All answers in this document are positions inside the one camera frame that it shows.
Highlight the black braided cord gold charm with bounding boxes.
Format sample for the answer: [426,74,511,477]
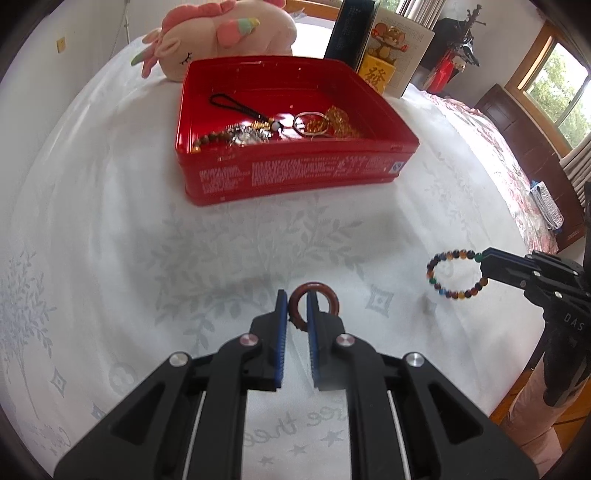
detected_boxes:
[208,93,284,133]

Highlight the amber bead necklace with pendant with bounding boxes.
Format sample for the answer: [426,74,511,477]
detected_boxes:
[303,105,364,139]

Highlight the open book with mouse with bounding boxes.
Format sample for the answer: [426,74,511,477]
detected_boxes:
[324,1,435,98]

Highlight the dark wooden headboard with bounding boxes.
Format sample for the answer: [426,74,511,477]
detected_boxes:
[476,84,585,251]

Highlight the coat rack with clothes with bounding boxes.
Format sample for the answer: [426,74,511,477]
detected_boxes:
[423,4,486,95]

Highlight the pink unicorn plush toy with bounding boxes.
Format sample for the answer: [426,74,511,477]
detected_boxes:
[131,1,297,82]

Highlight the multicolour bead bracelet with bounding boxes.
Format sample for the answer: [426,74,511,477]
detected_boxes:
[426,248,490,300]

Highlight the wooden window frame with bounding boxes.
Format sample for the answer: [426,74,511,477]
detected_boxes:
[505,22,590,156]

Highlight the silver wristwatch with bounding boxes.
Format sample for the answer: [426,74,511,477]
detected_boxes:
[224,122,274,147]

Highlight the wall shower fixture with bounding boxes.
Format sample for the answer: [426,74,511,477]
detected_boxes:
[110,0,131,58]

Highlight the brown wooden ring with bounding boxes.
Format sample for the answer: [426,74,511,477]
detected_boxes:
[286,281,342,332]

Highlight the thin silver bangle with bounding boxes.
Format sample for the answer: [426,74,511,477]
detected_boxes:
[291,111,332,139]

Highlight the red tin box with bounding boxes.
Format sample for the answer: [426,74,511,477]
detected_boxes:
[175,56,419,206]

